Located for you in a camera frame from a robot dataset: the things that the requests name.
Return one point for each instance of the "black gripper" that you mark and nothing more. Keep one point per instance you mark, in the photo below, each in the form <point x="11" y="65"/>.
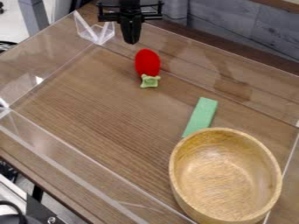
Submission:
<point x="122" y="10"/>

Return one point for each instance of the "red plush strawberry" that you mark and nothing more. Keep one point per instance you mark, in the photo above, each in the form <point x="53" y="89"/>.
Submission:
<point x="148" y="66"/>

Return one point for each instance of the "grey table leg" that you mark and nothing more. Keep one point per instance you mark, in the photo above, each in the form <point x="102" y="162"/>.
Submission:
<point x="34" y="15"/>

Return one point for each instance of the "green rectangular block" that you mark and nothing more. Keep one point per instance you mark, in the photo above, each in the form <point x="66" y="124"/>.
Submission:
<point x="202" y="116"/>

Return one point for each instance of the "wooden bowl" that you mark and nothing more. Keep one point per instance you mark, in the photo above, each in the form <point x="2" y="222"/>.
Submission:
<point x="226" y="177"/>

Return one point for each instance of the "clear acrylic tray enclosure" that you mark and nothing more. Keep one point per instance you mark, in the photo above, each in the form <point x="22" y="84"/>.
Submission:
<point x="91" y="137"/>

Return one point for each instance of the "black metal bracket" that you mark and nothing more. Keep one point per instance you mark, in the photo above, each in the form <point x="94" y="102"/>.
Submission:
<point x="38" y="214"/>

